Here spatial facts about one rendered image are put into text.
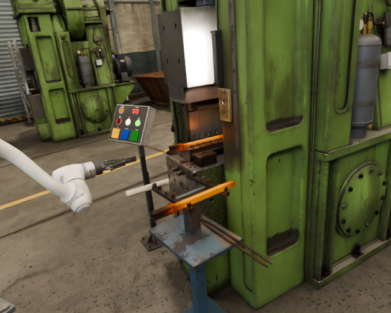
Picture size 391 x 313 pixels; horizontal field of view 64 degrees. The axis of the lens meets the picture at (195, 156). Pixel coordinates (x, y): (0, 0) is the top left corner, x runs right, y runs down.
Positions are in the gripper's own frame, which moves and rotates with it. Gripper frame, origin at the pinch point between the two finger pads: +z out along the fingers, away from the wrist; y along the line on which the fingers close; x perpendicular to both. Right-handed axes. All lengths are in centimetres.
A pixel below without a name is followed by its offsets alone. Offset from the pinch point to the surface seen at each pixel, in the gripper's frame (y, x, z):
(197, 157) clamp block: 16.7, -2.7, 34.3
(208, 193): 58, -4, 16
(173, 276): -9, -100, 20
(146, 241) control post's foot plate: -61, -99, 20
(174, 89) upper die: -3.5, 34.8, 34.4
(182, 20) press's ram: 13, 70, 35
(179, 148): 0.7, -0.3, 31.5
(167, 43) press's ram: -7, 60, 34
